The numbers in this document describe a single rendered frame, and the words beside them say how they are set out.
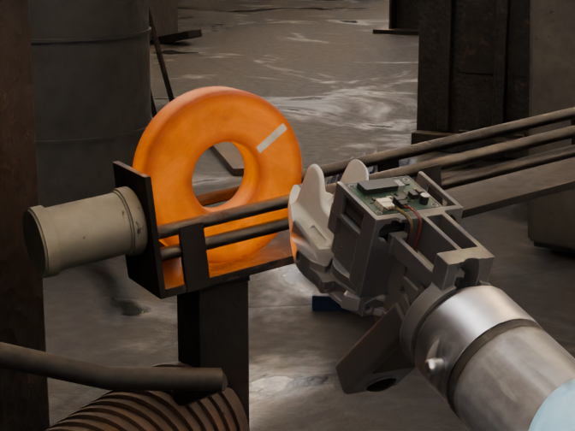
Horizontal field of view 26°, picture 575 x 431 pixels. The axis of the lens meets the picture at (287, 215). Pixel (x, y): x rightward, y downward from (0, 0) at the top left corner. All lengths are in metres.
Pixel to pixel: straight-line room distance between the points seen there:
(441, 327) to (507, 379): 0.06
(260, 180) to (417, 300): 0.35
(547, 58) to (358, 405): 1.31
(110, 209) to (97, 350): 1.71
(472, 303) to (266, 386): 1.76
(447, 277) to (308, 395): 1.71
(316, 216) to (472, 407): 0.22
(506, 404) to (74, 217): 0.45
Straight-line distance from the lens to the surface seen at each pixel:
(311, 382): 2.54
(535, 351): 0.74
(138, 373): 1.03
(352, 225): 0.83
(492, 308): 0.77
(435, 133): 4.92
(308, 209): 0.91
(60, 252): 1.03
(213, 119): 1.07
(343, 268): 0.86
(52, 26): 3.47
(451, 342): 0.76
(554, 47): 3.38
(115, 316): 2.96
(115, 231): 1.04
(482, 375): 0.74
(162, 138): 1.06
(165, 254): 1.06
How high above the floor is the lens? 0.94
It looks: 14 degrees down
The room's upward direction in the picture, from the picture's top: straight up
